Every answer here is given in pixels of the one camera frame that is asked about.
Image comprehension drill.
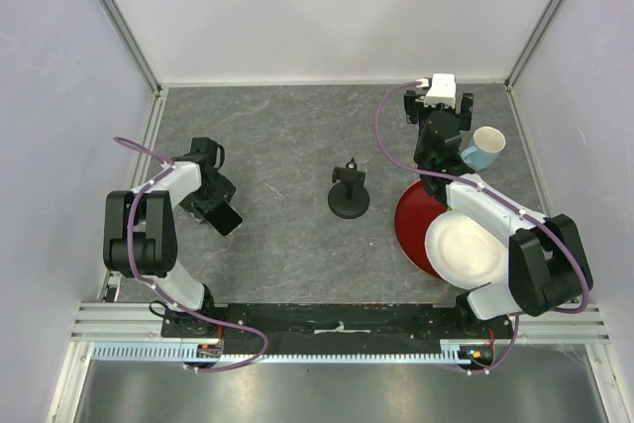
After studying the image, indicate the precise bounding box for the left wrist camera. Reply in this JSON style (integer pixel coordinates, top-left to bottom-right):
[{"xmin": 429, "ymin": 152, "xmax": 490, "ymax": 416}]
[{"xmin": 189, "ymin": 137, "xmax": 226, "ymax": 169}]

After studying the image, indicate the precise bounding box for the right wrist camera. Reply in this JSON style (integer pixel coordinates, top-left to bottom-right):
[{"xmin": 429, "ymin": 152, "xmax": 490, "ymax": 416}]
[{"xmin": 424, "ymin": 73, "xmax": 457, "ymax": 109}]

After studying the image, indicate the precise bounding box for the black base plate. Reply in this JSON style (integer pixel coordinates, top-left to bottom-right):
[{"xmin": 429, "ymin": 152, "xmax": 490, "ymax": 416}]
[{"xmin": 160, "ymin": 301, "xmax": 516, "ymax": 356}]

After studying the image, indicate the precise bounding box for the blue cable duct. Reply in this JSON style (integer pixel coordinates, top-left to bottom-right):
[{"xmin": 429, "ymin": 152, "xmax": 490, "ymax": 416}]
[{"xmin": 92, "ymin": 342, "xmax": 485, "ymax": 365}]

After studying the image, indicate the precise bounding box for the white paper plate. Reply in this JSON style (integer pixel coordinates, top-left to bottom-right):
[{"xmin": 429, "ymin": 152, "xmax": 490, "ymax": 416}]
[{"xmin": 425, "ymin": 210, "xmax": 508, "ymax": 289}]

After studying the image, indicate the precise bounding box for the blue mug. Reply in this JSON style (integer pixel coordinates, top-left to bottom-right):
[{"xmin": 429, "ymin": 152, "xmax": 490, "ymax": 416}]
[{"xmin": 460, "ymin": 126, "xmax": 506, "ymax": 171}]

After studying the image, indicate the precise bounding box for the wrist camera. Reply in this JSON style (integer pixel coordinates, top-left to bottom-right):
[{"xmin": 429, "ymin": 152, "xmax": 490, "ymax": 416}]
[
  {"xmin": 189, "ymin": 137, "xmax": 226, "ymax": 169},
  {"xmin": 424, "ymin": 73, "xmax": 457, "ymax": 109}
]

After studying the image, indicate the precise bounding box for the black smartphone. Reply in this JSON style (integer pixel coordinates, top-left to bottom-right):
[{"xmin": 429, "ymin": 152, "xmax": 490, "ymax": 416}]
[{"xmin": 205, "ymin": 201, "xmax": 244, "ymax": 237}]

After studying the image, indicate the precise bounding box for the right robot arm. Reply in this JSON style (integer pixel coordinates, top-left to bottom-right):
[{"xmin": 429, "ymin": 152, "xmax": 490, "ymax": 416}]
[{"xmin": 403, "ymin": 86, "xmax": 593, "ymax": 321}]

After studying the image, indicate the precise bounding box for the aluminium frame rail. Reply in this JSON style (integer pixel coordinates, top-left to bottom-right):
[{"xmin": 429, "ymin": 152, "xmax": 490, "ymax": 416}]
[{"xmin": 70, "ymin": 302, "xmax": 162, "ymax": 342}]

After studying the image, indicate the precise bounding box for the black phone stand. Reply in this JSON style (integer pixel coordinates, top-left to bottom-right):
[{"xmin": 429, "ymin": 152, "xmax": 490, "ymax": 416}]
[{"xmin": 327, "ymin": 158, "xmax": 370, "ymax": 219}]

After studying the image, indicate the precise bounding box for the red round tray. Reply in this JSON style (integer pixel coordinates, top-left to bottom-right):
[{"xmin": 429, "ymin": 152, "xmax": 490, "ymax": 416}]
[{"xmin": 393, "ymin": 181, "xmax": 448, "ymax": 278}]

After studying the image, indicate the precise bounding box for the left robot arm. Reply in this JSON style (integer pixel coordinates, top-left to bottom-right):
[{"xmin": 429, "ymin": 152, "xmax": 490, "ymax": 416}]
[{"xmin": 103, "ymin": 137, "xmax": 243, "ymax": 318}]

